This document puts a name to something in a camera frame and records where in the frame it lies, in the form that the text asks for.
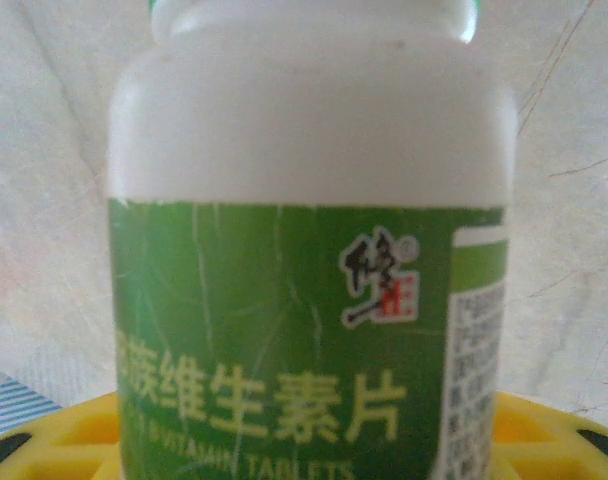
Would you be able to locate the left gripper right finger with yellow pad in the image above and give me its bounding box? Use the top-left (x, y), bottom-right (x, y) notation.
top-left (491, 389), bottom-right (608, 480)

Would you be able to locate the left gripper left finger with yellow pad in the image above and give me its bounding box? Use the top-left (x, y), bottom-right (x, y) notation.
top-left (0, 392), bottom-right (123, 480)

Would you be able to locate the white vitamin bottle green cap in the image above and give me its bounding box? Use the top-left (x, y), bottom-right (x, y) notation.
top-left (106, 0), bottom-right (521, 480)

